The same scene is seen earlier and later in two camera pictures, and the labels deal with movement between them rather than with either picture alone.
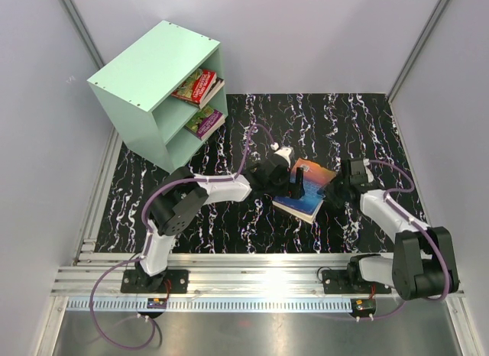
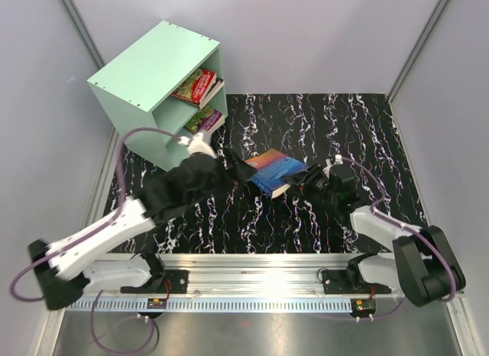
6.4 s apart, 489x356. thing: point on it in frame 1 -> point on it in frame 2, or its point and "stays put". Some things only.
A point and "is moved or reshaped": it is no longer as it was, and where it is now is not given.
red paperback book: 195,87 stays put
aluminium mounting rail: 217,276 stays put
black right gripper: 328,191 -> 304,179
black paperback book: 218,85 stays put
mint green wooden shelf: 136,92 stays put
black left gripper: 299,192 -> 238,171
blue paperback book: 308,206 is moved or reshaped
